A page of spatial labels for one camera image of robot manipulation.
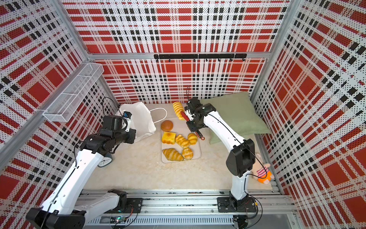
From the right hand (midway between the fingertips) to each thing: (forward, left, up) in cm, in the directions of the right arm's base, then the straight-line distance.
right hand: (196, 126), depth 83 cm
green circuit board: (-44, +38, -17) cm, 60 cm away
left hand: (-7, +33, +5) cm, 34 cm away
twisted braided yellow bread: (-1, +9, -16) cm, 18 cm away
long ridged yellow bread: (+14, +11, +1) cm, 18 cm away
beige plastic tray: (+12, +11, -18) cm, 25 cm away
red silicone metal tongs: (-6, -1, +2) cm, 6 cm away
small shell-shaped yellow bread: (+1, +2, -16) cm, 16 cm away
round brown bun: (+11, +21, -14) cm, 28 cm away
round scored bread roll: (-10, +6, -15) cm, 19 cm away
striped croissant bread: (-11, +16, -15) cm, 24 cm away
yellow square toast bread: (+1, +19, -15) cm, 24 cm away
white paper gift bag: (+7, +35, -1) cm, 35 cm away
